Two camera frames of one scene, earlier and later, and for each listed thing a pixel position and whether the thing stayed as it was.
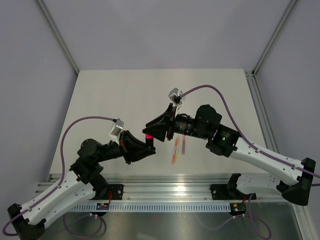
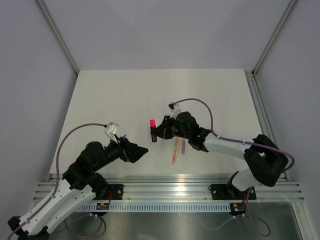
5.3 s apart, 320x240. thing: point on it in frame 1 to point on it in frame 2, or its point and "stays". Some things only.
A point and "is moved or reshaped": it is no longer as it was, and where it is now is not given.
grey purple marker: x=183 y=145 stays
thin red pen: x=174 y=151 stays
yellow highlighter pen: x=177 y=149 stays
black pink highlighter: x=149 y=141 is moved or reshaped
